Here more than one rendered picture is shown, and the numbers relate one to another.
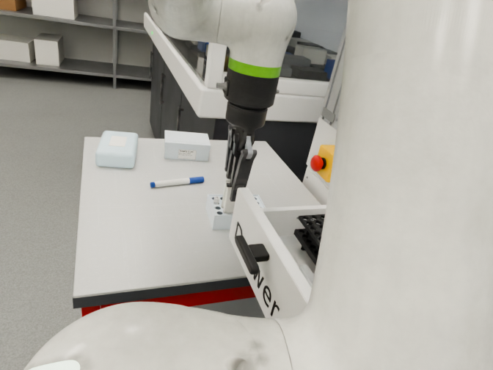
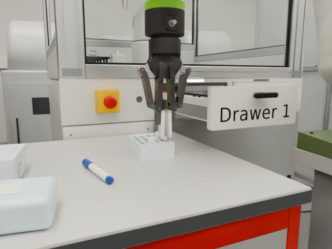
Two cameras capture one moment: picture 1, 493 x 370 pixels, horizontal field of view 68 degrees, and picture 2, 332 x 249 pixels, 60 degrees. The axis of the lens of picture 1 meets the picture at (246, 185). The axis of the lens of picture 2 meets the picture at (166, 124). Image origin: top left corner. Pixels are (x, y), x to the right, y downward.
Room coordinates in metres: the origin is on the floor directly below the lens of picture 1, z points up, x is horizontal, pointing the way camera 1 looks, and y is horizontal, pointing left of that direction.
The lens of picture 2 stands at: (0.65, 0.72, 0.95)
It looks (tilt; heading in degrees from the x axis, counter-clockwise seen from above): 10 degrees down; 270
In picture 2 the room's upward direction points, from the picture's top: straight up
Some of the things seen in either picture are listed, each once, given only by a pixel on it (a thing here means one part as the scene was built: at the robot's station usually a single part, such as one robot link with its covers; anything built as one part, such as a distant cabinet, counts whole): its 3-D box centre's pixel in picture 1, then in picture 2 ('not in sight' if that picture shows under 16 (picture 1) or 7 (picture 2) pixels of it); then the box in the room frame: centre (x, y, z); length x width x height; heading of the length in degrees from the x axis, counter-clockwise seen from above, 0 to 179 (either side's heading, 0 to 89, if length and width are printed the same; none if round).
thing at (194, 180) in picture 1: (177, 181); (96, 170); (0.79, 0.17, 0.77); 0.14 x 0.02 x 0.02; 124
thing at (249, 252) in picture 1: (254, 252); (262, 95); (0.41, -0.03, 0.91); 0.07 x 0.04 x 0.01; 24
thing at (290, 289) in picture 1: (267, 268); (255, 106); (0.42, -0.05, 0.87); 0.29 x 0.02 x 0.11; 24
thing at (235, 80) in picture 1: (249, 86); (165, 25); (0.66, 0.03, 1.07); 0.12 x 0.09 x 0.06; 110
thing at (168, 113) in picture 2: (232, 198); (168, 124); (0.65, 0.02, 0.84); 0.03 x 0.01 x 0.07; 110
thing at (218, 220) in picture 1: (236, 211); (149, 145); (0.70, 0.01, 0.78); 0.12 x 0.08 x 0.04; 111
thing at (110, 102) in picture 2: (318, 163); (109, 102); (0.83, -0.16, 0.88); 0.04 x 0.03 x 0.04; 24
